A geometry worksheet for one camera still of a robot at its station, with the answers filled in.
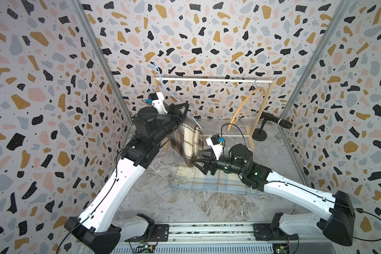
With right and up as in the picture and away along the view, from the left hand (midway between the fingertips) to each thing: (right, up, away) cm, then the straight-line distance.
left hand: (190, 103), depth 58 cm
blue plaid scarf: (-4, -36, +32) cm, 49 cm away
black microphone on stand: (+46, -11, +55) cm, 72 cm away
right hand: (+2, -21, +7) cm, 22 cm away
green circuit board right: (+40, -63, +14) cm, 76 cm away
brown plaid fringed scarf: (-2, -14, +9) cm, 17 cm away
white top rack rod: (+14, +23, +43) cm, 51 cm away
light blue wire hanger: (-17, +17, +51) cm, 57 cm away
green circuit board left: (-23, -63, +14) cm, 68 cm away
